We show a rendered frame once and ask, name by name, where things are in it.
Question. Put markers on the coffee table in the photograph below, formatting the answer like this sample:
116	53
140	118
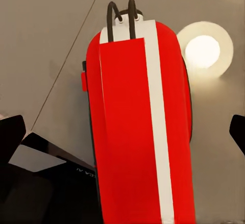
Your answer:
44	42

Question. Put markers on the radio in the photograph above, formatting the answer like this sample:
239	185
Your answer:
140	115

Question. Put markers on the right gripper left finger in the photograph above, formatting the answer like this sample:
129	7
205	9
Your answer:
12	131

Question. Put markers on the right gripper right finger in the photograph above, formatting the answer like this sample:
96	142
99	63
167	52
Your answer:
237	131

